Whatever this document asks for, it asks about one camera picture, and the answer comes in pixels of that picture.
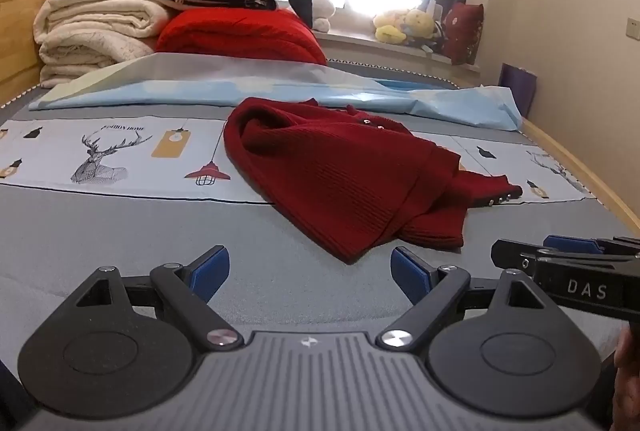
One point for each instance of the pale yellow plush toy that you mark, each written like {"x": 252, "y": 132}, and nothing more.
{"x": 419, "y": 22}

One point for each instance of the cream folded quilt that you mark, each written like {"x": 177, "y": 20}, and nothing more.
{"x": 90, "y": 26}

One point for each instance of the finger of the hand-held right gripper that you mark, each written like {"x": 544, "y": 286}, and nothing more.
{"x": 515, "y": 255}
{"x": 570, "y": 244}

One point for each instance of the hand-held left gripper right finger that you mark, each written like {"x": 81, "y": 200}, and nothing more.
{"x": 407, "y": 273}

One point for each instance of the dark red cushion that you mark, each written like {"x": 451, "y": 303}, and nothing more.
{"x": 464, "y": 33}

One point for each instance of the purple bag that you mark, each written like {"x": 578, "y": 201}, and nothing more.
{"x": 519, "y": 88}

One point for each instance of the wooden headboard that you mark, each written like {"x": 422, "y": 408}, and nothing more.
{"x": 17, "y": 11}

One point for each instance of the light blue sheet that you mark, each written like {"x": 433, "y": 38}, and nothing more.
{"x": 200, "y": 83}

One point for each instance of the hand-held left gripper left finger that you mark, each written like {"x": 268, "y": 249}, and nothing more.
{"x": 210, "y": 268}

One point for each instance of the red folded blanket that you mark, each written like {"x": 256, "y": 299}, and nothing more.
{"x": 235, "y": 33}

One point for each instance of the white plush toy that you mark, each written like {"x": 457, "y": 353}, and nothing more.
{"x": 322, "y": 13}

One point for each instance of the wall socket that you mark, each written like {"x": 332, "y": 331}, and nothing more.
{"x": 634, "y": 27}

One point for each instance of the grey printed bed sheet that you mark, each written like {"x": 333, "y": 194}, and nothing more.
{"x": 125, "y": 231}

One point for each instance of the red knit sweater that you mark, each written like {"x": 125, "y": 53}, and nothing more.
{"x": 340, "y": 171}

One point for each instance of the wooden bed frame rail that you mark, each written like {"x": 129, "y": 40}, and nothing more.
{"x": 585, "y": 166}

